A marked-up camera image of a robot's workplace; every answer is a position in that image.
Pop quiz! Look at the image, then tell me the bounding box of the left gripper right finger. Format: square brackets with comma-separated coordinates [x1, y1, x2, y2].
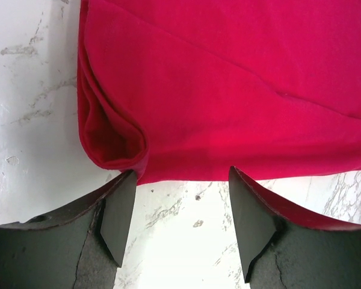
[229, 167, 361, 288]

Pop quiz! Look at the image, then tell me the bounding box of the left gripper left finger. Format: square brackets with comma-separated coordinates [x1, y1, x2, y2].
[0, 170, 137, 288]

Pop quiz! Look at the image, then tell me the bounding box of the crimson red t shirt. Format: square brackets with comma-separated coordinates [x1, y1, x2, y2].
[77, 1, 361, 184]

